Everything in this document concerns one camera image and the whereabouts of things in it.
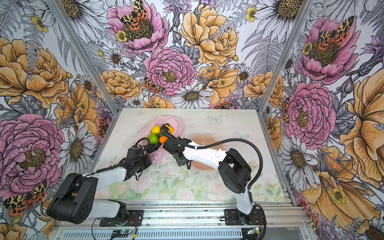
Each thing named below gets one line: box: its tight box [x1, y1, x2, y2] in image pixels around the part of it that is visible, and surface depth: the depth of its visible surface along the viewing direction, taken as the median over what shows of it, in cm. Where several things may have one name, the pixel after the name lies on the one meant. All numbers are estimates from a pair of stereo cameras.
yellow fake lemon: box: [151, 125, 161, 134], surface depth 107 cm
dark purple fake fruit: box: [160, 123, 170, 132], surface depth 107 cm
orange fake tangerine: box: [159, 136, 169, 144], surface depth 99 cm
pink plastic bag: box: [136, 116, 184, 164], surface depth 102 cm
